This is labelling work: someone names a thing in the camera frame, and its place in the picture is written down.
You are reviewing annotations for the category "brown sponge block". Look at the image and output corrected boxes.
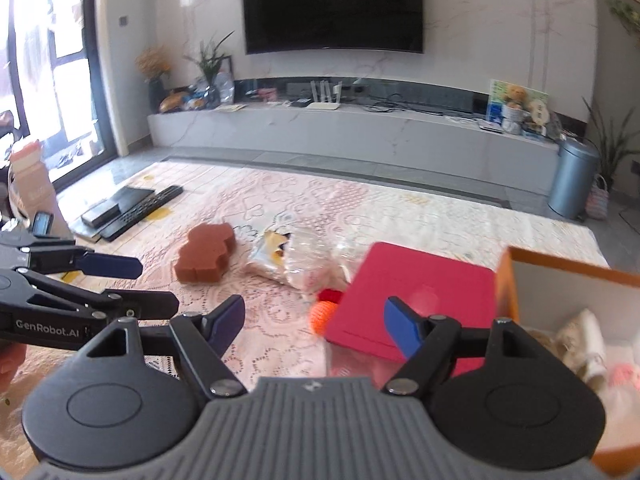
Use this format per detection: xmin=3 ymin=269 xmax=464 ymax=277
xmin=174 ymin=223 xmax=236 ymax=284

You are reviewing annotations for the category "clear plastic snack bag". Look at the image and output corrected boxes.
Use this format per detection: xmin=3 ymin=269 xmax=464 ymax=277
xmin=244 ymin=228 xmax=369 ymax=295

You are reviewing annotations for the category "person left hand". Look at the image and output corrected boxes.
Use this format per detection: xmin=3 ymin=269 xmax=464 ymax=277
xmin=0 ymin=341 xmax=27 ymax=392

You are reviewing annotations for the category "red box lid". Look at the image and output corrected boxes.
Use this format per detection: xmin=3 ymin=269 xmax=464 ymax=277
xmin=324 ymin=242 xmax=496 ymax=362

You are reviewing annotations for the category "black remote keyboard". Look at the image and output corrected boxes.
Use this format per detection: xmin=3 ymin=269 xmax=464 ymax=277
xmin=100 ymin=185 xmax=183 ymax=242

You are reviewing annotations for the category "smartphone with face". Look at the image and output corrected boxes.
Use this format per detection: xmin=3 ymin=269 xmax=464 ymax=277
xmin=29 ymin=211 xmax=54 ymax=237

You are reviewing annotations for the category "orange spiky ball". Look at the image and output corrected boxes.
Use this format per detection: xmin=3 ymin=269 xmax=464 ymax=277
xmin=309 ymin=300 xmax=338 ymax=336

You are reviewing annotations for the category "pink white lace rug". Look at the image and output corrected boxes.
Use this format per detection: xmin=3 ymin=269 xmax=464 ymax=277
xmin=0 ymin=159 xmax=612 ymax=480

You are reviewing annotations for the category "orange cardboard box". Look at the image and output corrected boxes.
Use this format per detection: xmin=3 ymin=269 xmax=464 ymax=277
xmin=496 ymin=247 xmax=639 ymax=477

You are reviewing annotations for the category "grey marble tv console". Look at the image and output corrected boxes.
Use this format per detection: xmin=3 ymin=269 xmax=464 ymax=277
xmin=148 ymin=77 xmax=559 ymax=195

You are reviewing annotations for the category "dried flowers black vase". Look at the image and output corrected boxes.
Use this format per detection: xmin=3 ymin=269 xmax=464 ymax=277
xmin=136 ymin=47 xmax=171 ymax=114

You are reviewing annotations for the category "pink woven basket bag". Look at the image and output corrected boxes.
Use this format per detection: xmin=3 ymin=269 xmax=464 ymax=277
xmin=585 ymin=174 xmax=610 ymax=220

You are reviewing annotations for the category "green plant in vase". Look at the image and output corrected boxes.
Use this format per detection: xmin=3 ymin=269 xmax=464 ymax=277
xmin=183 ymin=32 xmax=234 ymax=110

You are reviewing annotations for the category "blue metal trash bin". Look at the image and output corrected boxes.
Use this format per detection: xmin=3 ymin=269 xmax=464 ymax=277
xmin=548 ymin=138 xmax=600 ymax=220

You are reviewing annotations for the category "teddy bear gift set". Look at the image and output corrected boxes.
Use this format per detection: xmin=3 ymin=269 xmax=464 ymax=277
xmin=485 ymin=79 xmax=551 ymax=138

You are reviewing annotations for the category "white wifi router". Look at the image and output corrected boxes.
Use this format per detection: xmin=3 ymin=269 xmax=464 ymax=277
xmin=308 ymin=80 xmax=343 ymax=110

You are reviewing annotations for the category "potted floor plant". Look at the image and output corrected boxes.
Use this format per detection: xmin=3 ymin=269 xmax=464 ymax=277
xmin=582 ymin=100 xmax=639 ymax=188

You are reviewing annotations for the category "black wall television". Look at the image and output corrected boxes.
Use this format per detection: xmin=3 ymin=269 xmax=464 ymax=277
xmin=243 ymin=0 xmax=424 ymax=54

